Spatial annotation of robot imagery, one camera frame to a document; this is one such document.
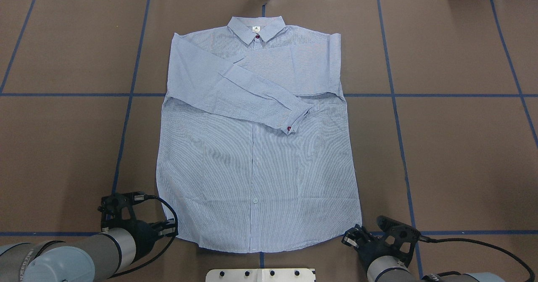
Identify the light blue striped shirt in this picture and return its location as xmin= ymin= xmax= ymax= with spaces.
xmin=156 ymin=16 xmax=363 ymax=253

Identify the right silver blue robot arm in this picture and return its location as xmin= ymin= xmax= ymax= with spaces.
xmin=342 ymin=225 xmax=504 ymax=282

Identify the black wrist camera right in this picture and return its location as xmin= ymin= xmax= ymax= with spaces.
xmin=376 ymin=216 xmax=422 ymax=259

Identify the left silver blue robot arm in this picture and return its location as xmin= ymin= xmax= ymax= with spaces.
xmin=0 ymin=219 xmax=177 ymax=282

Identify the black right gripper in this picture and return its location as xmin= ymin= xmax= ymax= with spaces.
xmin=341 ymin=225 xmax=411 ymax=267

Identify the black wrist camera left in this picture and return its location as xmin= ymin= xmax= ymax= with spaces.
xmin=98 ymin=191 xmax=147 ymax=232

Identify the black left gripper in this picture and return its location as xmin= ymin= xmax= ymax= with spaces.
xmin=126 ymin=219 xmax=177 ymax=253

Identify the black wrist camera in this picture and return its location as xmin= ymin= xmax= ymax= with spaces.
xmin=376 ymin=216 xmax=422 ymax=259
xmin=98 ymin=191 xmax=147 ymax=232

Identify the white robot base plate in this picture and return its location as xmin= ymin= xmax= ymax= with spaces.
xmin=205 ymin=268 xmax=317 ymax=282

